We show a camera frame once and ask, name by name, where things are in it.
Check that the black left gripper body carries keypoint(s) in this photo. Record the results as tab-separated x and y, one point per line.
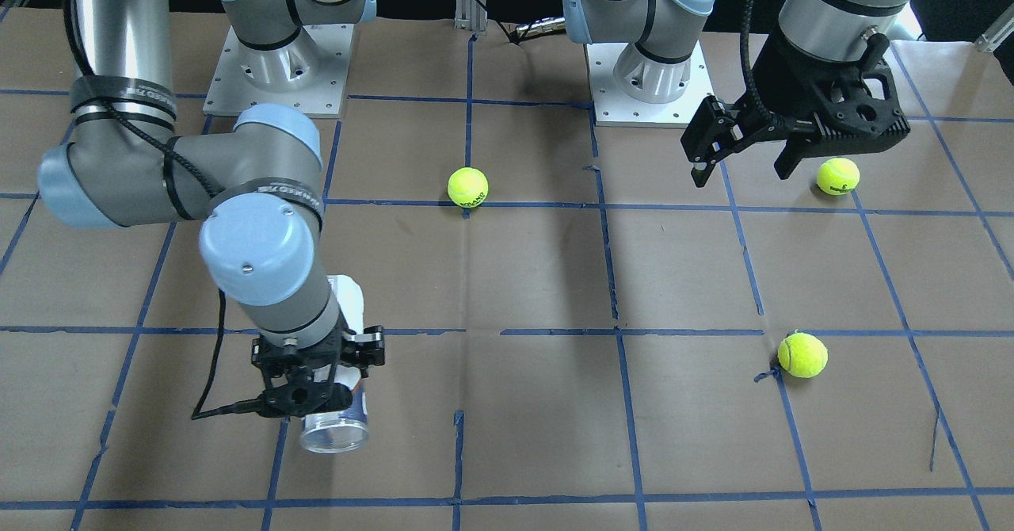
780	74

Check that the yellow tennis ball centre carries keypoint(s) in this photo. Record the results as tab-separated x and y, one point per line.
467	187

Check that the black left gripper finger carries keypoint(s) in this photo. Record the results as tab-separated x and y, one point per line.
702	171
795	150

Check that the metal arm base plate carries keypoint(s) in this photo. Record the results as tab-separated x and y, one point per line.
308	75
630	90

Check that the yellow tennis ball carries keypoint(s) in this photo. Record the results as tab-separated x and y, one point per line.
838	176
802	355
467	187

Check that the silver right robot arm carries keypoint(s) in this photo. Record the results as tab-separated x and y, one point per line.
255	191

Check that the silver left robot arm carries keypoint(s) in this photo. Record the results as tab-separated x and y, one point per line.
666	31

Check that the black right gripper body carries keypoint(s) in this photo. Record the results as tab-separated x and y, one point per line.
369	349

